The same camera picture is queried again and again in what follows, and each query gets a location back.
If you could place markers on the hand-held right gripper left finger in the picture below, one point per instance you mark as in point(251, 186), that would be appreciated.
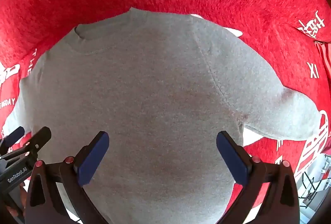
point(93, 158)

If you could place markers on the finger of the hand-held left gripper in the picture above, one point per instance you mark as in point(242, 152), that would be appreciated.
point(14, 134)
point(36, 142)

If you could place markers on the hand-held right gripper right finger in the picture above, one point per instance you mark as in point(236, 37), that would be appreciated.
point(232, 159)

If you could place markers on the grey t-shirt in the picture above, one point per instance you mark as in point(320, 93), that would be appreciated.
point(155, 99)

